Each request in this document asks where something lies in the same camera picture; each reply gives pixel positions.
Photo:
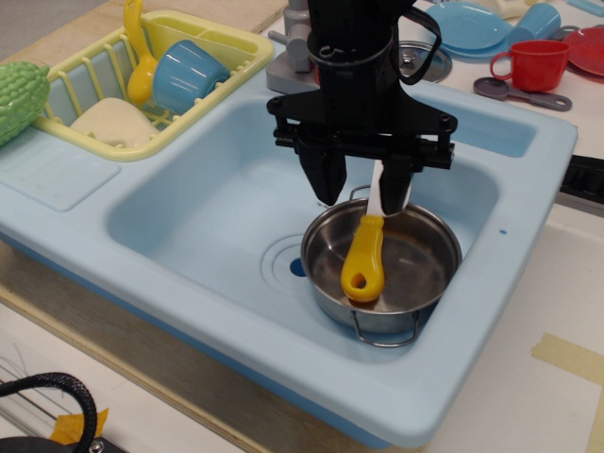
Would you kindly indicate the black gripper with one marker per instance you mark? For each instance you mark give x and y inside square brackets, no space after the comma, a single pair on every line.
[350,116]

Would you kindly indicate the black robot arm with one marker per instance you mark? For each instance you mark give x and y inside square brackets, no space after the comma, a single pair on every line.
[362,38]

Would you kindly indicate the stainless steel pot lid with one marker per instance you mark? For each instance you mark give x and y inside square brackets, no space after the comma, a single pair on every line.
[412,56]

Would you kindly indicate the grey toy faucet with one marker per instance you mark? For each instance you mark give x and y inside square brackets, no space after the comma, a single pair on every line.
[292,71]

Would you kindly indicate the grey plastic spoon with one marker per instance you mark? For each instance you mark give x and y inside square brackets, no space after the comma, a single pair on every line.
[500,90]

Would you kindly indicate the light blue toy sink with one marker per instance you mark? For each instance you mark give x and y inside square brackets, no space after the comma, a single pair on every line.
[204,239]

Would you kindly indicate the blue plastic plate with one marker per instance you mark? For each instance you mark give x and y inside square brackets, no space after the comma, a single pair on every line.
[470,31]

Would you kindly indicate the blue plastic cup in rack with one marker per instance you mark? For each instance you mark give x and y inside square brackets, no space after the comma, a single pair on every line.
[186,72]

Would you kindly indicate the red plastic mug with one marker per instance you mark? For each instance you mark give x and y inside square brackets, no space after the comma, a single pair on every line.
[532,66]

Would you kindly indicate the cream plastic item at top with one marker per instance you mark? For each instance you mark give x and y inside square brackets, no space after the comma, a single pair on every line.
[509,9]

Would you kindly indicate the blue plastic cup on table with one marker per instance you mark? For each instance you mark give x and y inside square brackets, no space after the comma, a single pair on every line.
[541,22]

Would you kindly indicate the yellow plastic spoon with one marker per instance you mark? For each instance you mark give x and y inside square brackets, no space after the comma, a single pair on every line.
[140,85]

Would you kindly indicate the yellow dish rack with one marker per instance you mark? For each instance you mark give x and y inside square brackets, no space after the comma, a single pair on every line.
[103,68]

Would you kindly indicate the red plastic plate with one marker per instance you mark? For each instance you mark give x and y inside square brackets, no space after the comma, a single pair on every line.
[586,50]

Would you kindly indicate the beige masking tape strip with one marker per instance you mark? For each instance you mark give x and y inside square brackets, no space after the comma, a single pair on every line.
[581,362]

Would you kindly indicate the green toy bitter gourd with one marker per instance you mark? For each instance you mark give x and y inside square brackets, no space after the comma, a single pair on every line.
[24,91]

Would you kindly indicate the yellow tape piece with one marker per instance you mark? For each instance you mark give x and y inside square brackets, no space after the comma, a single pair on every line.
[69,428]

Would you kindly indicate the black rail at right edge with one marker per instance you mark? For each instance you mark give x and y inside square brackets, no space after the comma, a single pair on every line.
[584,179]

